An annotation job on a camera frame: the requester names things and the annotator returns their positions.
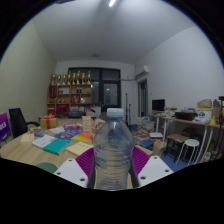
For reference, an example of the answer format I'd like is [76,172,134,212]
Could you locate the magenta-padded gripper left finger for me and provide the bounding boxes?
[53,147,98,189]

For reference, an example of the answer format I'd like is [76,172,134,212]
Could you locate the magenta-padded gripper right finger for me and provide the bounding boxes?
[128,145,174,188]

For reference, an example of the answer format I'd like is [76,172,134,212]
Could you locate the clear plastic water bottle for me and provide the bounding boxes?
[92,107,135,192]

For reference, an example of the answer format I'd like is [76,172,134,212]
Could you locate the beige notebook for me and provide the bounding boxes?
[65,141,95,157]

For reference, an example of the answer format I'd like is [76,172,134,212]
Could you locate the teal book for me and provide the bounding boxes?
[43,138,72,156]

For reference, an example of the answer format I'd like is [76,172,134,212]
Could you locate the orange and yellow book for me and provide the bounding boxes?
[72,131,95,143]

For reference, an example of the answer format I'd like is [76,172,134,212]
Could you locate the blue book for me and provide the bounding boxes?
[54,129,81,140]

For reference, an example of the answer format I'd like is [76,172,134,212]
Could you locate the wooden-topped black stool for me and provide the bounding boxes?
[164,133,190,158]

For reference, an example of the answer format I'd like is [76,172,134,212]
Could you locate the white round stool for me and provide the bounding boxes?
[175,138,200,166]

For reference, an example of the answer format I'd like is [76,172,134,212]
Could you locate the white book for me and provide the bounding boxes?
[31,134,58,149]

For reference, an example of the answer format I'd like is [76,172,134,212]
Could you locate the pile of books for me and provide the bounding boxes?
[135,115,158,141]

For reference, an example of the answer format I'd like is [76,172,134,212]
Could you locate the pink box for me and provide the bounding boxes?
[63,123,83,131]

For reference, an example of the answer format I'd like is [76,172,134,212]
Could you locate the orange standing card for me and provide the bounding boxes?
[81,115,93,133]

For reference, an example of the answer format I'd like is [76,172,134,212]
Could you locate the yellow gift box red ribbon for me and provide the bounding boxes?
[39,113,59,130]

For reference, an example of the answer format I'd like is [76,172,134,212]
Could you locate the pink flowers in white pot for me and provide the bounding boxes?
[92,118,106,134]

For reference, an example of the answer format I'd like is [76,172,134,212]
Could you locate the pale yellow small book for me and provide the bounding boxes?
[19,132,35,145]

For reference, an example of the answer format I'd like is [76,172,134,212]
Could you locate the long white-legged desk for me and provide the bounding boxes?
[148,111,224,164]

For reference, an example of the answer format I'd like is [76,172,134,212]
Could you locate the black computer monitor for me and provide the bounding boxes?
[151,98,166,113]

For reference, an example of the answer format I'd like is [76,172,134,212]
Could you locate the black office chair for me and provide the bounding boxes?
[8,107,40,138]

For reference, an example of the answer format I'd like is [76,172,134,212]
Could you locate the wooden shelf unit with trophies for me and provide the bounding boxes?
[46,70,93,116]

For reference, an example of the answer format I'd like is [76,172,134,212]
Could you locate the cardboard box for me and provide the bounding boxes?
[197,99,213,111]

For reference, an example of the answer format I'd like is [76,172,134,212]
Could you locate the purple sign on stand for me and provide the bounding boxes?
[0,112,12,143]

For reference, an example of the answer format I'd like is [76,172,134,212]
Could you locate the black-framed glass door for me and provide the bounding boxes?
[68,67,122,114]

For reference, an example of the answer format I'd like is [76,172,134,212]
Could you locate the white wall air conditioner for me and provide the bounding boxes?
[134,64,150,78]

